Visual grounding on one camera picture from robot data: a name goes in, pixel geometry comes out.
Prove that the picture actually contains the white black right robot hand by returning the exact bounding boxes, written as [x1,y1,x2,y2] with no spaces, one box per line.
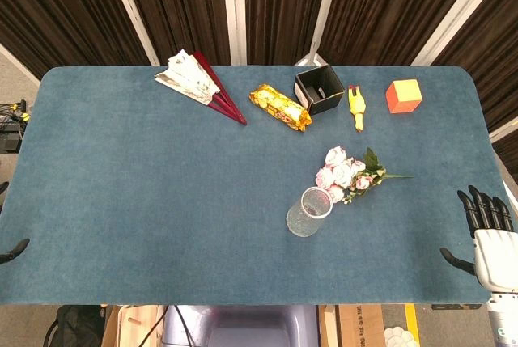
[439,184,518,294]

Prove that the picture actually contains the pink artificial flower bouquet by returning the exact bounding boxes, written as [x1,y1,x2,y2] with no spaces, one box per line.
[314,146,416,205]

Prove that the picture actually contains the textured clear glass vase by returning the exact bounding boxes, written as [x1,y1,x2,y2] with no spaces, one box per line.
[286,186,335,238]

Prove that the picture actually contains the brown cardboard box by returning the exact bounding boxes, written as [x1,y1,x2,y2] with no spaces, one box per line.
[318,304,386,347]

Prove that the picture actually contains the orange yellow cube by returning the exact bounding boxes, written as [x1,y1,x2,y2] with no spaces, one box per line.
[384,78,423,115]

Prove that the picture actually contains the yellow rubber chicken toy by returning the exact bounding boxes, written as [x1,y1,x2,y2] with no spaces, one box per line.
[347,84,367,133]

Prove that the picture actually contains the black open cardboard box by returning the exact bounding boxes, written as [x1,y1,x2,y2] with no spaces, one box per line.
[294,64,346,116]

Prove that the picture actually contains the lavender plastic bin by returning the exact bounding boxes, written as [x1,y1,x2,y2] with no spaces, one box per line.
[161,304,321,347]

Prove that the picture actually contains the golden biscuit packet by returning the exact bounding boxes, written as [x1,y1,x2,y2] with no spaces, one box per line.
[248,83,313,133]

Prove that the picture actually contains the blue table cloth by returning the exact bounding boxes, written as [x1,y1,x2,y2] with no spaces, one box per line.
[0,65,518,307]

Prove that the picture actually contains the red folding paper fan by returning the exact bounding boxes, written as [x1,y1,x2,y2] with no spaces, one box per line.
[154,49,248,126]

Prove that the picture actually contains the light wooden board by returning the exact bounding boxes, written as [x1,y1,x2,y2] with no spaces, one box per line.
[100,304,165,347]

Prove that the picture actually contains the dark brown pleated curtain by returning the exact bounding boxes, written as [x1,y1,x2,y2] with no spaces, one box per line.
[0,0,518,174]

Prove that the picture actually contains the black bag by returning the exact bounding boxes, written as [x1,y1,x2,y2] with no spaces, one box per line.
[44,305,107,347]

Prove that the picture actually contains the white partition frame post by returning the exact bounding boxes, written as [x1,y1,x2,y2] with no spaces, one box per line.
[410,0,503,67]
[102,0,161,67]
[488,118,518,142]
[294,0,345,67]
[221,0,248,66]

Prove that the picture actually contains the black cable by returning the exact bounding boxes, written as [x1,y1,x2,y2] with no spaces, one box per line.
[163,305,195,347]

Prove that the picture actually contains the black power strip with cables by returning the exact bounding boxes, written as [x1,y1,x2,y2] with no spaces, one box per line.
[0,99,30,154]

